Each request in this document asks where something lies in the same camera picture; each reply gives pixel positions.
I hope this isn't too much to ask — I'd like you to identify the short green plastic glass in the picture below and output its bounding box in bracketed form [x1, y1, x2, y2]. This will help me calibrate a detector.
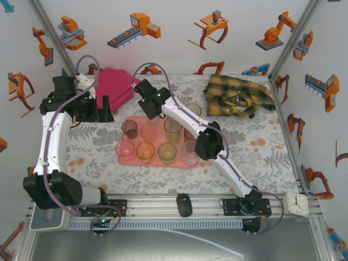
[157, 142, 178, 165]

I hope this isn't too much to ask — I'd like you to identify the tall green plastic glass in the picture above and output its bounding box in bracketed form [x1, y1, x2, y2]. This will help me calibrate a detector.
[163, 116, 183, 145]

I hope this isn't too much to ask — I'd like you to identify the grey floral tablecloth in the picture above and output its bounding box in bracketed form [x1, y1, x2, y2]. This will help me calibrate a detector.
[64, 73, 302, 195]

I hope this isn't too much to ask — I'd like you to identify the pink plastic tray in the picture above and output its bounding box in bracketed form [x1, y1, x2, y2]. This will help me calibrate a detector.
[117, 116, 201, 169]

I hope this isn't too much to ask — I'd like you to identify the short pink plastic glass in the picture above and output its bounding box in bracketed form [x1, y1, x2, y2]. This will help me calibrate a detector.
[115, 139, 135, 163]

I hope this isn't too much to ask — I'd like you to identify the white slotted cable duct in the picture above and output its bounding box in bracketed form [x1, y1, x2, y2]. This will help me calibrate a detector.
[67, 219, 243, 230]

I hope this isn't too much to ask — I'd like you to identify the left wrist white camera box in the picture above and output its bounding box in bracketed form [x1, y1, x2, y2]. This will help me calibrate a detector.
[75, 72, 98, 93]

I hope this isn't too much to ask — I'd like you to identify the white square clock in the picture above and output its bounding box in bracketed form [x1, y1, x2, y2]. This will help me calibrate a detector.
[282, 191, 309, 218]

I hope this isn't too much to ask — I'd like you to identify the short amber plastic glass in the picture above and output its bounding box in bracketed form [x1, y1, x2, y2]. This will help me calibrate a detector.
[135, 141, 156, 165]

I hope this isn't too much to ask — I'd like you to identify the aluminium frame post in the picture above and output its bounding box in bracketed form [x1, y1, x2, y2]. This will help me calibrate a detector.
[27, 0, 82, 82]
[268, 0, 324, 82]

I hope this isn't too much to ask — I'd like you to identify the folded magenta cloth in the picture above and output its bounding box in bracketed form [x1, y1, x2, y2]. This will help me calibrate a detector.
[95, 67, 142, 114]

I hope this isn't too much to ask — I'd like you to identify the grey white box device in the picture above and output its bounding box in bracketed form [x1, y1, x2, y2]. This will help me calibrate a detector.
[29, 206, 69, 232]

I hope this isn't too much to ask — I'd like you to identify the short salmon plastic glass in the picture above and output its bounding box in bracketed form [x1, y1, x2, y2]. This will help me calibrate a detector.
[139, 123, 158, 145]

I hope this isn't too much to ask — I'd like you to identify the tall orange plastic glass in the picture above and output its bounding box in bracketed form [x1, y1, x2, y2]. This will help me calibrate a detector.
[184, 102, 203, 117]

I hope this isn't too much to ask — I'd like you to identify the black computer mouse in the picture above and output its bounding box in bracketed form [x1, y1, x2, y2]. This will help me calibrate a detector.
[176, 192, 193, 218]

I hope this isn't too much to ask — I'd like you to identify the black electronics block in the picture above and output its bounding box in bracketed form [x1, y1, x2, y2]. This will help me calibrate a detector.
[241, 219, 262, 235]

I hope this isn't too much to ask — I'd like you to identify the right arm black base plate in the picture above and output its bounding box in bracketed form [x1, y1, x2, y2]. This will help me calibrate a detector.
[222, 198, 272, 218]

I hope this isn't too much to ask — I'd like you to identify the aluminium table side rail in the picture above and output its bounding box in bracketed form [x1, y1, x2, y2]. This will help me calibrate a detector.
[268, 76, 310, 197]

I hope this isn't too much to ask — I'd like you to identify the tall clear plastic glass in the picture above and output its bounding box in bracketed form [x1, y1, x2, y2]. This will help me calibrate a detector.
[182, 140, 201, 167]

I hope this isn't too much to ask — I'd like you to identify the yellow black plaid shirt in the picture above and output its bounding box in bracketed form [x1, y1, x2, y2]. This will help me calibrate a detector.
[203, 73, 277, 120]

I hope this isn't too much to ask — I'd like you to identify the short dark grey glass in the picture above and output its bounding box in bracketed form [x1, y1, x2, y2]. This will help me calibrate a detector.
[121, 120, 138, 140]

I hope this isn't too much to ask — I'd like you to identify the black board with green light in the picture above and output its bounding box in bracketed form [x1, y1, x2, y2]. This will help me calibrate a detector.
[90, 216, 113, 232]

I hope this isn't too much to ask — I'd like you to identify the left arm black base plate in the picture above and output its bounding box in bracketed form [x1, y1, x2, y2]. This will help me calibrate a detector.
[78, 199, 128, 218]

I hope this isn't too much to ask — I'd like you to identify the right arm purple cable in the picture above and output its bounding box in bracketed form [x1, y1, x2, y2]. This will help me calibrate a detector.
[132, 62, 285, 236]

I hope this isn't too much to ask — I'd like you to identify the tall dark brown glass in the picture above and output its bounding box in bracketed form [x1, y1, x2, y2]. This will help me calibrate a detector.
[183, 127, 198, 142]

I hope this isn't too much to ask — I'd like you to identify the aluminium frame cross rail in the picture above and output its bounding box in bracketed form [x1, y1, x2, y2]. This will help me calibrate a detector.
[27, 193, 323, 218]

